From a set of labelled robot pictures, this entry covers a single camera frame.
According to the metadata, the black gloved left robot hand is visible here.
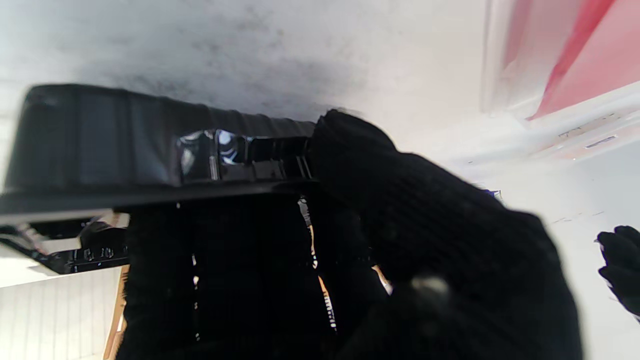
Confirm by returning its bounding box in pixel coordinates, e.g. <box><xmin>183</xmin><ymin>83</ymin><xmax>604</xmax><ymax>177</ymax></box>
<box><xmin>595</xmin><ymin>225</ymin><xmax>640</xmax><ymax>321</ymax></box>

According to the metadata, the black plastic tray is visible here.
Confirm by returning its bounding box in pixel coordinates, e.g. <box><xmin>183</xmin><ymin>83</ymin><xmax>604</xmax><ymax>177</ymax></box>
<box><xmin>0</xmin><ymin>84</ymin><xmax>321</xmax><ymax>275</ymax></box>

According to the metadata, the clear lid with red label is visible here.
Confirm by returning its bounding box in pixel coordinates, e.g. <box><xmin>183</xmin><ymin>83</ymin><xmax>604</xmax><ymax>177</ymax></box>
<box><xmin>482</xmin><ymin>0</ymin><xmax>640</xmax><ymax>161</ymax></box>

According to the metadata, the printed room backdrop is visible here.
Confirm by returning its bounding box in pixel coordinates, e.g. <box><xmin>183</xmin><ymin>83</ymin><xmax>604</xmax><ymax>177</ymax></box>
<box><xmin>0</xmin><ymin>267</ymin><xmax>128</xmax><ymax>360</ymax></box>

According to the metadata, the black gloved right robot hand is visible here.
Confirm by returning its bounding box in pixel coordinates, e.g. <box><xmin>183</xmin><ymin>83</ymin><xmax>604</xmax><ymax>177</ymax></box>
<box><xmin>115</xmin><ymin>109</ymin><xmax>583</xmax><ymax>360</ymax></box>

